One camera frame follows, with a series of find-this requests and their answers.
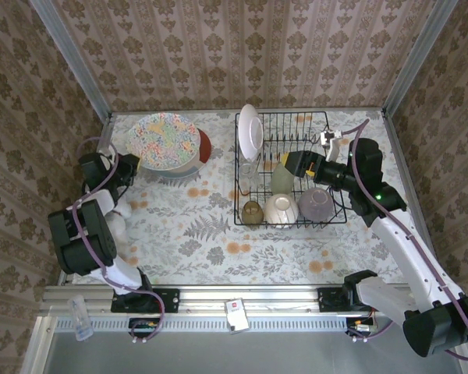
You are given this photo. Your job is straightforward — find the clear drinking glass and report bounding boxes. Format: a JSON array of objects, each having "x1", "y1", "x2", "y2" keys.
[{"x1": 239, "y1": 162, "x2": 261, "y2": 188}]

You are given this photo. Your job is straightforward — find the pale green frosted cup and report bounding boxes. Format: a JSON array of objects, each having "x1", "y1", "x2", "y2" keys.
[{"x1": 270, "y1": 162, "x2": 296, "y2": 195}]

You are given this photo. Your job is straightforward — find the white box with red logo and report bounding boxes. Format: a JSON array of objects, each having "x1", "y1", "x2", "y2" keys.
[{"x1": 224, "y1": 298, "x2": 250, "y2": 335}]

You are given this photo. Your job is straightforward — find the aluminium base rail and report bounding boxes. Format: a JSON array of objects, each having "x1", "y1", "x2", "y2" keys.
[{"x1": 38, "y1": 283, "x2": 414, "y2": 317}]

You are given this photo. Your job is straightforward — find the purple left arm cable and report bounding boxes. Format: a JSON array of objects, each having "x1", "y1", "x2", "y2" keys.
[{"x1": 70, "y1": 136, "x2": 167, "y2": 344}]

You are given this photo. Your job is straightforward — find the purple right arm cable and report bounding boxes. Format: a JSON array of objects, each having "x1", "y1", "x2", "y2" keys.
[{"x1": 341, "y1": 118, "x2": 468, "y2": 362}]

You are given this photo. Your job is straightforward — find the cream white bowl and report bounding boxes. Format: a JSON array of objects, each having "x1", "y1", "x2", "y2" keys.
[{"x1": 263, "y1": 193, "x2": 300, "y2": 229}]

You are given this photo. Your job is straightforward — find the white plate with flower outline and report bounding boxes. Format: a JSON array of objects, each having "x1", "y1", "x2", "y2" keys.
[{"x1": 237, "y1": 104, "x2": 264, "y2": 161}]

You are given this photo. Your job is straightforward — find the floral patterned tablecloth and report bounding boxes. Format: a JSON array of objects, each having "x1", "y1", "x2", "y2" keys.
[{"x1": 72, "y1": 111, "x2": 434, "y2": 285}]

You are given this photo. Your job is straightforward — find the clear plastic bottle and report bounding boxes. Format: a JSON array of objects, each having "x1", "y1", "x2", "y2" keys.
[{"x1": 68, "y1": 295, "x2": 94, "y2": 343}]

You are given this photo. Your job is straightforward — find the lavender bowl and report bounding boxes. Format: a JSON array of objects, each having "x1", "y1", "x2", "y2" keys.
[{"x1": 298, "y1": 187, "x2": 334, "y2": 221}]

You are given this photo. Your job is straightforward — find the aluminium frame post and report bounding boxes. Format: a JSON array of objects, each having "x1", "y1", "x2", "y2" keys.
[
  {"x1": 29, "y1": 0, "x2": 113, "y2": 120},
  {"x1": 381, "y1": 0, "x2": 460, "y2": 117}
]

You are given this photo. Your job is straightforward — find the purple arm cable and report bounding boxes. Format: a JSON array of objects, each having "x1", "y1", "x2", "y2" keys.
[
  {"x1": 341, "y1": 118, "x2": 468, "y2": 362},
  {"x1": 70, "y1": 136, "x2": 167, "y2": 344}
]

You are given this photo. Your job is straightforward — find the grey slotted cable duct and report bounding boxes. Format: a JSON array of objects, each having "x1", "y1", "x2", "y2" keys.
[{"x1": 52, "y1": 316, "x2": 350, "y2": 333}]

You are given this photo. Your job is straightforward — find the amber glass cup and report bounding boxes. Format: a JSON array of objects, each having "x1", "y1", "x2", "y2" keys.
[{"x1": 240, "y1": 200, "x2": 264, "y2": 226}]

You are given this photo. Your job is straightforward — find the grey white plush toy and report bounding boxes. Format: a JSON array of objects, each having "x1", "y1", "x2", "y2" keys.
[{"x1": 111, "y1": 198, "x2": 133, "y2": 235}]

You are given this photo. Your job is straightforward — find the black wire dish rack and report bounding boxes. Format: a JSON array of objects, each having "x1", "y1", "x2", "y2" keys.
[{"x1": 232, "y1": 111, "x2": 349, "y2": 228}]

